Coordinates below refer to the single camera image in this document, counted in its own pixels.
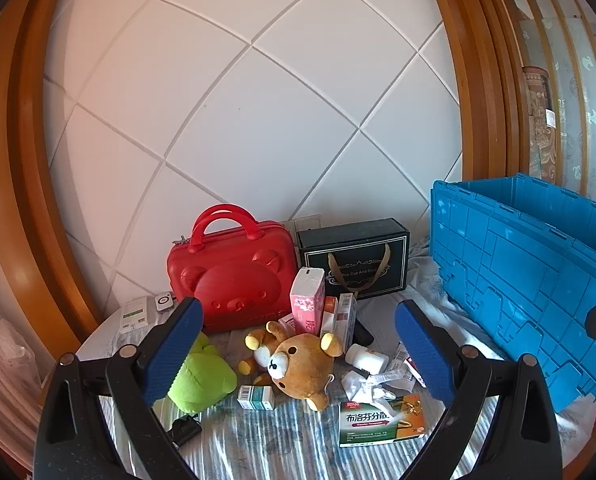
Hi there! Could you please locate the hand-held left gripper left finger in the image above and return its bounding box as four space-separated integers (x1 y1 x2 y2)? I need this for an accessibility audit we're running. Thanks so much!
32 296 205 480

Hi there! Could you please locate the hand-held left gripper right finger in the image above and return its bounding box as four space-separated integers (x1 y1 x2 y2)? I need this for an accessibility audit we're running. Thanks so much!
394 299 564 480

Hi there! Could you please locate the green frog plush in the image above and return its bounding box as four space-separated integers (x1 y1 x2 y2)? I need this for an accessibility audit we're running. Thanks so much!
167 332 239 414

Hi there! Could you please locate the green orange medicine box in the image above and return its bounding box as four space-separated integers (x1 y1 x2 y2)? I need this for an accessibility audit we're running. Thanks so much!
339 394 427 448

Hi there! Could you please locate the blue plastic storage crate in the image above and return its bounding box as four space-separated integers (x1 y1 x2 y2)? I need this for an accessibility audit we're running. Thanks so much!
430 173 596 414

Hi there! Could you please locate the brown bear plush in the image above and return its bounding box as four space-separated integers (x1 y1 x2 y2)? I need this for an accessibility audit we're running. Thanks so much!
238 321 345 412

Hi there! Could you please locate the white blister packet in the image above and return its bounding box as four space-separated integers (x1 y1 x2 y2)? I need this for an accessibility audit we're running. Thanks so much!
388 342 429 391

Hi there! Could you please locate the white green remote control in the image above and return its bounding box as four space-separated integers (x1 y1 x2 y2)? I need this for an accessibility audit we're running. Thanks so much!
120 296 151 333

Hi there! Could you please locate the white pill bottle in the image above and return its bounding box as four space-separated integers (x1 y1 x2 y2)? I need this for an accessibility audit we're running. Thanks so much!
345 344 389 372

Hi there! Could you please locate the black remote control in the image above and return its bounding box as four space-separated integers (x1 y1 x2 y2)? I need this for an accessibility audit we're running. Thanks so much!
354 317 375 347

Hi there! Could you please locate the crumpled white wrapper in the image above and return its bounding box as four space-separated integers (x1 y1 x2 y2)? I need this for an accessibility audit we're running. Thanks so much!
341 370 381 403

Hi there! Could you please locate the black charger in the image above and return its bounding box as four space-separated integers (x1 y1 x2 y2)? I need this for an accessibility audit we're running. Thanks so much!
170 412 202 447

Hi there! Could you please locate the red white medicine box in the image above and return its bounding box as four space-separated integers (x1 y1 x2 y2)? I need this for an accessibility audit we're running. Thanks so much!
334 293 357 346

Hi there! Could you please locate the red bear suitcase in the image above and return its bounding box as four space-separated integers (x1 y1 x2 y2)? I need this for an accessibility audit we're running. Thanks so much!
166 203 299 333

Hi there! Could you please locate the small teal medicine box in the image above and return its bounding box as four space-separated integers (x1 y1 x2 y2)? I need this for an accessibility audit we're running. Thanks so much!
237 385 276 410

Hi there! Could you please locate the orange white medicine box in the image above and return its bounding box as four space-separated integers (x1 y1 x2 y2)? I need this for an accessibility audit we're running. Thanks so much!
320 296 339 336

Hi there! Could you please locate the black gift box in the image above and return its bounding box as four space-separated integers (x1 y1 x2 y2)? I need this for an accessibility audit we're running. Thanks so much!
297 217 411 301

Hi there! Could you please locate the tall pink white box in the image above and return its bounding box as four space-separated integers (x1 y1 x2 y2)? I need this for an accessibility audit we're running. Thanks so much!
290 267 326 337

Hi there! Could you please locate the clear plastic bag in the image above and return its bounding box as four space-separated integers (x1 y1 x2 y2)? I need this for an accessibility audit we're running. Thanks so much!
0 310 43 411

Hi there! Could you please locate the rolled patterned carpet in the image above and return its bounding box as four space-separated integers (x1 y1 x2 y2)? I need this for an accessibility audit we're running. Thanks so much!
523 65 561 183

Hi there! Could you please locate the wooden frosted glass partition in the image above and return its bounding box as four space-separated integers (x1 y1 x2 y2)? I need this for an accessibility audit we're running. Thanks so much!
493 0 596 206

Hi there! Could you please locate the wall socket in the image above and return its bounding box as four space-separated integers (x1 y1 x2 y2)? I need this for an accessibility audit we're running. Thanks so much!
283 214 323 241

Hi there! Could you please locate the wooden wall frame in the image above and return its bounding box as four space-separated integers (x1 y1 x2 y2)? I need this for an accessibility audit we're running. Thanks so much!
0 0 536 376

